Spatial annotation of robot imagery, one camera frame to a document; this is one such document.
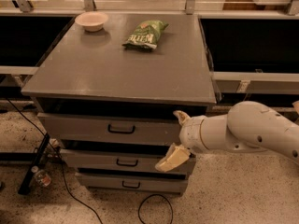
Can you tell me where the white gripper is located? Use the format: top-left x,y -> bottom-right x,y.
155,110 -> 207,172

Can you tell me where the grey top drawer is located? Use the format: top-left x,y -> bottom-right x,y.
38,113 -> 181,147

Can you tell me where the black loop cable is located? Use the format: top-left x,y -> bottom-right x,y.
137,193 -> 174,224

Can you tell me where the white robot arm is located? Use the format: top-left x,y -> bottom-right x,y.
155,101 -> 299,172

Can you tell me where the black floor cable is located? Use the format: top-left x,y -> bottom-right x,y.
6,98 -> 104,224

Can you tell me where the green chip bag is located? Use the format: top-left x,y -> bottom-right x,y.
122,20 -> 168,50

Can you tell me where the grey bottom drawer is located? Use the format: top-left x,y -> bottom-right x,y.
75,172 -> 188,195

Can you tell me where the black metal leg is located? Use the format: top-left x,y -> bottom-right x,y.
18,133 -> 50,195

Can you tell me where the grey middle drawer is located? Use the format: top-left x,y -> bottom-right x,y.
59,148 -> 197,175

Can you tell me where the beige bowl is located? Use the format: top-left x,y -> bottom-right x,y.
75,11 -> 108,32

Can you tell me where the plastic bottle on floor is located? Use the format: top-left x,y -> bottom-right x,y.
31,166 -> 51,187

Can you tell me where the grey drawer cabinet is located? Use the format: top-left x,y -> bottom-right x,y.
21,14 -> 216,181

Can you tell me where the grey drawer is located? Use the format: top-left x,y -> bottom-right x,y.
75,172 -> 188,195
59,148 -> 197,175
38,113 -> 181,147

